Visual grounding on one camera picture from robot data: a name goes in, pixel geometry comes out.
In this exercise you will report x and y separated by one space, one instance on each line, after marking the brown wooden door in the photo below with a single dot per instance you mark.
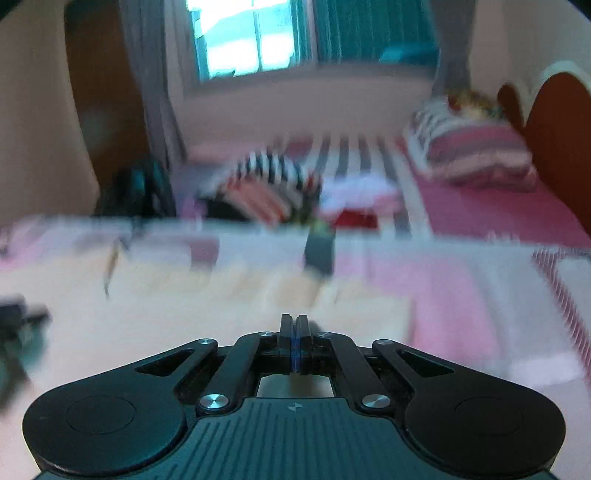
106 92

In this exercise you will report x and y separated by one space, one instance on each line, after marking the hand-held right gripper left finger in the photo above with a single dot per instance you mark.
287 344

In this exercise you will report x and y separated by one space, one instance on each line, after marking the window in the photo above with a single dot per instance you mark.
249 37

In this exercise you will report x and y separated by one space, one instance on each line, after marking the cream garment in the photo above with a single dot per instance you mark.
258 295

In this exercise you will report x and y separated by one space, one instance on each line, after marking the white folded cloth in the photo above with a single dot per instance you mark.
364 196

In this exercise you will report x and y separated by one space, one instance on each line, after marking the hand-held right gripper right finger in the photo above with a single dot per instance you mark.
302 344

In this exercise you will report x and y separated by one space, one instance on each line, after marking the teal curtain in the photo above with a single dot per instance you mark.
369 27

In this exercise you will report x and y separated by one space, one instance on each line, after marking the pink striped bedsheet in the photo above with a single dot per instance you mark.
485 212

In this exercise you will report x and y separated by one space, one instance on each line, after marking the red and cream headboard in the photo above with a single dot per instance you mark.
558 129

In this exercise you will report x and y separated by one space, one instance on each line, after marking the red cloth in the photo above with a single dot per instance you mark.
355 219

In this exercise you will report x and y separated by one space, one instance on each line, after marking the grey curtain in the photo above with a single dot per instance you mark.
452 46
157 83

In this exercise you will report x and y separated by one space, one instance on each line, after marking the colourful floral pillow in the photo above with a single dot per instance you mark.
475 104

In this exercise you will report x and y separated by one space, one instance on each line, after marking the pink patterned blanket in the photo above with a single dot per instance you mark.
461 295

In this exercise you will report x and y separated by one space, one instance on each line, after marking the striped clothes pile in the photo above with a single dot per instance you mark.
268 184

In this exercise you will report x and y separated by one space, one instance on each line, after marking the black bag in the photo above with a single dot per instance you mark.
138 189

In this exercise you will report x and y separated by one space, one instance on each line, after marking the striped pink pillow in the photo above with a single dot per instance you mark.
475 152

